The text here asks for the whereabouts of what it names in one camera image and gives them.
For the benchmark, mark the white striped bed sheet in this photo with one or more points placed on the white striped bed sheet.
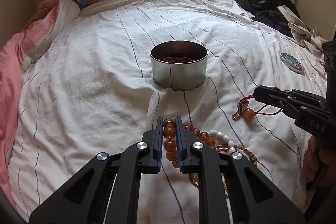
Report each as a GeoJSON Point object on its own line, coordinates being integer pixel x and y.
{"type": "Point", "coordinates": [92, 77]}

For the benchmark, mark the cream cloth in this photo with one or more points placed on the cream cloth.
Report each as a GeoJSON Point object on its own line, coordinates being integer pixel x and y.
{"type": "Point", "coordinates": [302, 32]}

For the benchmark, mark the dark knit garment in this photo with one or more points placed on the dark knit garment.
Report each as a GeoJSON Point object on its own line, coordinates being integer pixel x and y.
{"type": "Point", "coordinates": [273, 20]}

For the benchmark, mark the round silver tin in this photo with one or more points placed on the round silver tin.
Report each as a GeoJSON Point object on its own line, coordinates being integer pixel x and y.
{"type": "Point", "coordinates": [178, 77]}

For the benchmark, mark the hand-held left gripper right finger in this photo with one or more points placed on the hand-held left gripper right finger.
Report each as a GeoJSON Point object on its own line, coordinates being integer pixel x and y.
{"type": "Point", "coordinates": [179, 142]}

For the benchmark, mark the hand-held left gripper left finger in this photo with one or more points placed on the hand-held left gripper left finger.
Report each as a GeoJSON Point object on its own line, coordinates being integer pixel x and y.
{"type": "Point", "coordinates": [158, 142]}

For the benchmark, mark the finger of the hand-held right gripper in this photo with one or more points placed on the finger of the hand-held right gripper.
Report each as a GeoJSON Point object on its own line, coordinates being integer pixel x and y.
{"type": "Point", "coordinates": [267, 96]}
{"type": "Point", "coordinates": [309, 99]}

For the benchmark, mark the pink blanket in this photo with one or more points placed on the pink blanket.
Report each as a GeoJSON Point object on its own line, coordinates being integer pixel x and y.
{"type": "Point", "coordinates": [10, 77]}

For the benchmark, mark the round tin lid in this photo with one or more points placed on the round tin lid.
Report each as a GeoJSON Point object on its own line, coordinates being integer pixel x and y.
{"type": "Point", "coordinates": [292, 62]}

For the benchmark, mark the person's right hand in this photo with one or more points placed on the person's right hand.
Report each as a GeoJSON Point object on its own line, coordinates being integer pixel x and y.
{"type": "Point", "coordinates": [311, 158]}

